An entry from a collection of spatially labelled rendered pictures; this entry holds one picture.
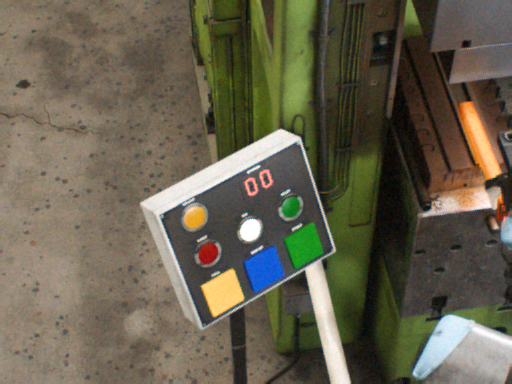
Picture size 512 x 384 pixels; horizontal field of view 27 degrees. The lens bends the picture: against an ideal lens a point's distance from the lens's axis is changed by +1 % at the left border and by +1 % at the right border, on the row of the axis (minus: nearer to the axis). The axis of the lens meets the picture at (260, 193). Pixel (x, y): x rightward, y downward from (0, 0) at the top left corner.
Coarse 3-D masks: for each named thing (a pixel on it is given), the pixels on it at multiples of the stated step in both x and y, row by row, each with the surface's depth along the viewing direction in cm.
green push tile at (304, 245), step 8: (312, 224) 217; (296, 232) 216; (304, 232) 216; (312, 232) 217; (288, 240) 215; (296, 240) 216; (304, 240) 217; (312, 240) 218; (288, 248) 215; (296, 248) 216; (304, 248) 217; (312, 248) 218; (320, 248) 219; (296, 256) 217; (304, 256) 218; (312, 256) 219; (296, 264) 217
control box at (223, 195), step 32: (224, 160) 211; (256, 160) 207; (288, 160) 211; (160, 192) 207; (192, 192) 203; (224, 192) 205; (288, 192) 213; (160, 224) 200; (224, 224) 207; (288, 224) 215; (320, 224) 219; (192, 256) 206; (224, 256) 209; (288, 256) 217; (320, 256) 221; (192, 288) 207; (192, 320) 214
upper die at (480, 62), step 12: (468, 48) 202; (480, 48) 202; (492, 48) 203; (504, 48) 204; (444, 60) 210; (456, 60) 204; (468, 60) 205; (480, 60) 205; (492, 60) 206; (504, 60) 206; (444, 72) 211; (456, 72) 207; (468, 72) 207; (480, 72) 208; (492, 72) 209; (504, 72) 209
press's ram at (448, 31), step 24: (432, 0) 194; (456, 0) 191; (480, 0) 192; (504, 0) 193; (432, 24) 197; (456, 24) 196; (480, 24) 197; (504, 24) 198; (432, 48) 200; (456, 48) 201
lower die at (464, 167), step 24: (408, 48) 255; (432, 72) 250; (408, 96) 247; (432, 96) 245; (480, 96) 245; (432, 120) 242; (456, 120) 241; (480, 120) 239; (456, 144) 236; (432, 168) 233; (456, 168) 232; (480, 168) 233; (504, 168) 235
